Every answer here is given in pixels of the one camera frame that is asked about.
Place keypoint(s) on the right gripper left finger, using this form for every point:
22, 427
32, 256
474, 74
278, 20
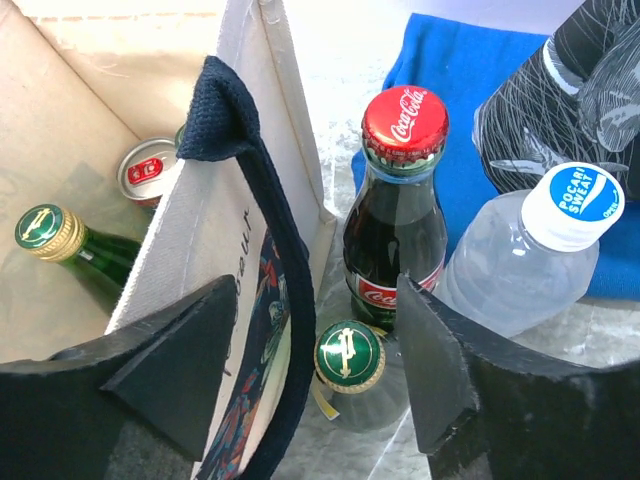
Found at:
133, 404

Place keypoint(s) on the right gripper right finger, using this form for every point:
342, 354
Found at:
485, 407

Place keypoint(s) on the green glass bottle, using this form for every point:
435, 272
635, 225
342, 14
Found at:
179, 136
360, 383
101, 262

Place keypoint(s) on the clear blue cap bottle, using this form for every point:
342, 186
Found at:
528, 255

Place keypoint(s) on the red cap cola bottle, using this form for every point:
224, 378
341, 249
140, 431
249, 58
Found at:
396, 225

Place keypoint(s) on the beige canvas tote bag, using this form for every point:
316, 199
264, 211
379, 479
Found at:
82, 82

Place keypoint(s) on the red top drink can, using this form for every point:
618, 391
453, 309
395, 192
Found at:
143, 172

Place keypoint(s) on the dark patterned hanging garment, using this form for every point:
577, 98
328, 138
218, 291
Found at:
576, 99

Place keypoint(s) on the blue folded cloth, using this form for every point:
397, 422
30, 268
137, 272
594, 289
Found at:
463, 64

